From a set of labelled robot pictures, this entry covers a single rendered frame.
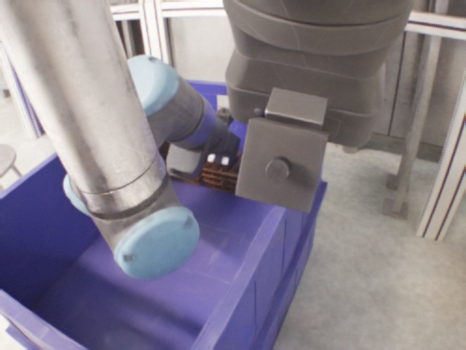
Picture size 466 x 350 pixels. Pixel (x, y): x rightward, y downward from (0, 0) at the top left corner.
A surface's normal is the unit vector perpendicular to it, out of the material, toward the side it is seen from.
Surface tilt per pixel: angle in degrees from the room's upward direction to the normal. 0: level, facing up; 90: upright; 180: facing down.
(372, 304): 0
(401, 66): 90
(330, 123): 113
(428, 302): 0
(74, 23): 89
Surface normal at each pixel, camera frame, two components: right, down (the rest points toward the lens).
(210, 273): -0.06, -0.81
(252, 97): -0.31, 0.84
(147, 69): -0.30, -0.23
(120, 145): 0.72, 0.35
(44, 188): 0.91, 0.20
